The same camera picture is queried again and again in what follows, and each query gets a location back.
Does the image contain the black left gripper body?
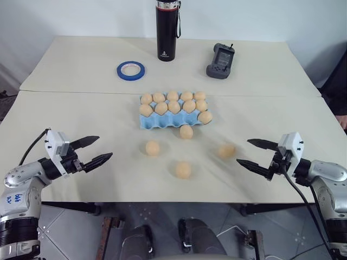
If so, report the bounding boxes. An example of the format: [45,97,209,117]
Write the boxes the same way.
[60,147,85,179]

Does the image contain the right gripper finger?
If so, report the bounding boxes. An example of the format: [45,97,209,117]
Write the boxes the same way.
[247,138,280,151]
[236,159,273,180]

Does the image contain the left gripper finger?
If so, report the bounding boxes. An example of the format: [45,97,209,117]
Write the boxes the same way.
[70,135,100,150]
[83,152,113,173]

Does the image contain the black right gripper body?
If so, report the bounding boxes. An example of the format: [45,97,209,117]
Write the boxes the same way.
[269,148,291,181]

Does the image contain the blue egg tray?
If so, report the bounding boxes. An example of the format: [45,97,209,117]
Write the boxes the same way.
[138,93,209,130]

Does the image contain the rusty metal stand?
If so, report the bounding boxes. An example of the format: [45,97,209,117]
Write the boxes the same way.
[245,229,266,260]
[98,216,125,260]

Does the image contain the blue tape roll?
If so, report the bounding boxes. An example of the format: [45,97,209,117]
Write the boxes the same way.
[117,61,146,81]

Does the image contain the dark rounded shape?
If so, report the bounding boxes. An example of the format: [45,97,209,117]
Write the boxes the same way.
[119,224,156,260]
[177,217,227,257]

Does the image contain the grey handheld remote controller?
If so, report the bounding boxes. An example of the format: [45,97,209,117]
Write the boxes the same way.
[205,42,235,80]

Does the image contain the person in dark clothing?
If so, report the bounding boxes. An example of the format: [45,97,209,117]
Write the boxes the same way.
[320,40,347,117]

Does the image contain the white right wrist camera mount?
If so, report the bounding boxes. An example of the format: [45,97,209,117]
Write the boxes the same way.
[277,132,304,177]

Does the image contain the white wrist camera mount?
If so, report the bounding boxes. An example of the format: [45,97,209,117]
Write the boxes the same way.
[277,132,304,177]
[43,129,72,174]

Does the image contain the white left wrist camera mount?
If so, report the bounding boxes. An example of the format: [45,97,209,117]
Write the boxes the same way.
[43,129,72,174]

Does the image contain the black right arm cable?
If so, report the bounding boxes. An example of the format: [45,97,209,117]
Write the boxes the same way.
[281,155,337,260]

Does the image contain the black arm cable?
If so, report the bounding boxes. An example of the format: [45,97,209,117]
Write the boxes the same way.
[18,129,49,166]
[281,155,337,260]

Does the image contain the black table frame bar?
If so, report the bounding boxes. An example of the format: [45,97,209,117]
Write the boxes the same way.
[240,203,309,217]
[40,201,101,217]

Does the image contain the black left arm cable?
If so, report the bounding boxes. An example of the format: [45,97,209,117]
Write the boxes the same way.
[18,129,49,166]

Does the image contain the white floor cable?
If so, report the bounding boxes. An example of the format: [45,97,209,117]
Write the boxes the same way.
[216,225,250,241]

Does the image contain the black thermos bottle with strap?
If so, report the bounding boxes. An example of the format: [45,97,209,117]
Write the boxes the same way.
[155,0,182,62]

